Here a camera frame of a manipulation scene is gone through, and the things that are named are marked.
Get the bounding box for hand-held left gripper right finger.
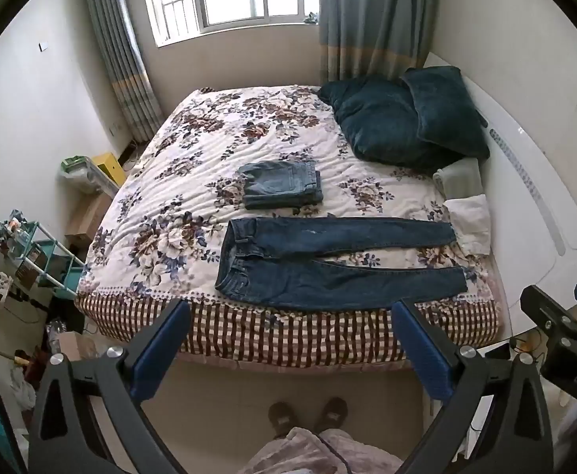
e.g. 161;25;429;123
391;299;553;474

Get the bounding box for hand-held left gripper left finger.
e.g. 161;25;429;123
24;299;193;474

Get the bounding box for dark blue jeans pants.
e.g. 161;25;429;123
214;216;468;312

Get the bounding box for small cardboard box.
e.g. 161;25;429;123
54;331;102;361

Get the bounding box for person's right slipper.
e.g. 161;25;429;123
315;396;349;433

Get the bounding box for person's slipper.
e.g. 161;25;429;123
315;396;349;433
268;401;296;440

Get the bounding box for white crumpled cloth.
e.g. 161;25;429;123
444;195;492;258

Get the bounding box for white headboard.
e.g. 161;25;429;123
424;52;577;351

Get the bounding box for brown checked bed sheet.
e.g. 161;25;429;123
76;291;502;371

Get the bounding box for person's left slipper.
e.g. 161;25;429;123
268;401;296;440

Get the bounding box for teal shelf rack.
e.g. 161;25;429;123
0;210;87;302

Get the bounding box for large cardboard box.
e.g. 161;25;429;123
65;192;114;248

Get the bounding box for grey folded cloth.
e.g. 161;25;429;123
433;158;484;199

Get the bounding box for yellow box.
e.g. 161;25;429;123
92;152;125;188

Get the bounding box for clear plastic storage bin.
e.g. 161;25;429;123
60;157;104;194

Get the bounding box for floral quilt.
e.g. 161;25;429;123
74;84;497;317

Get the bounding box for folded light blue jeans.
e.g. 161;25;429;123
236;160;325;211

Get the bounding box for small dark teal pillow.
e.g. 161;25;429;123
401;65;491;161

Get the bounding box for large dark teal pillow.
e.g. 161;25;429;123
317;76;462;169

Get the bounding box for grey-blue curtain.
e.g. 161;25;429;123
318;0;440;85
81;0;166;144

